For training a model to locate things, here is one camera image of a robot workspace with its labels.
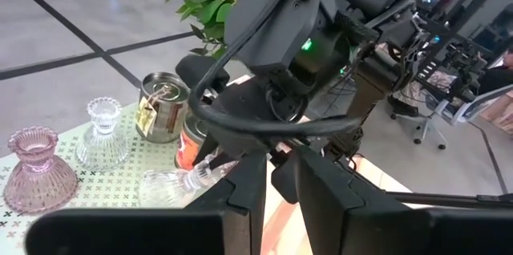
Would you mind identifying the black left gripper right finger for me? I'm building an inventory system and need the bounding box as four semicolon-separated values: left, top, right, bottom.
294;146;430;255

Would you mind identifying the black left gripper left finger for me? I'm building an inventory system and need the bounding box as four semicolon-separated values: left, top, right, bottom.
186;150;269;255

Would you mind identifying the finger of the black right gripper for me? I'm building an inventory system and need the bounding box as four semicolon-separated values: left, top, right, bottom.
197;133;242;168
175;54;232;95

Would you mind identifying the tin candle can orange label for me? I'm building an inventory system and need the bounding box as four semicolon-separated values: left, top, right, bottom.
174;112;213;172

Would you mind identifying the tin candle can cream label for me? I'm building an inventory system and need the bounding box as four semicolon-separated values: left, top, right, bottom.
135;71;190;144

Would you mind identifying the clear glass candle holder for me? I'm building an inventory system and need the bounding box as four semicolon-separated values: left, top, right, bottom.
138;154;237;208
75;96;131;172

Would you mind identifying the pink glass candle holder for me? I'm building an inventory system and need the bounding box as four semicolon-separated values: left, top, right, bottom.
3;125;80;215

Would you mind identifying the green perforated metal shelf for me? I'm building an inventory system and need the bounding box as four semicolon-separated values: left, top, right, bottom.
0;102;225;255

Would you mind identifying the grey office chair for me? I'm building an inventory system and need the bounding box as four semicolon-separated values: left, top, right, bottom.
390;84;513;151

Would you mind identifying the person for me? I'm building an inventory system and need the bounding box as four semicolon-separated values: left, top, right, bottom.
476;46;513;95

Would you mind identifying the black aluminium table frame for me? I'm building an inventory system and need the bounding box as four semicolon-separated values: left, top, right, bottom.
384;190;513;210

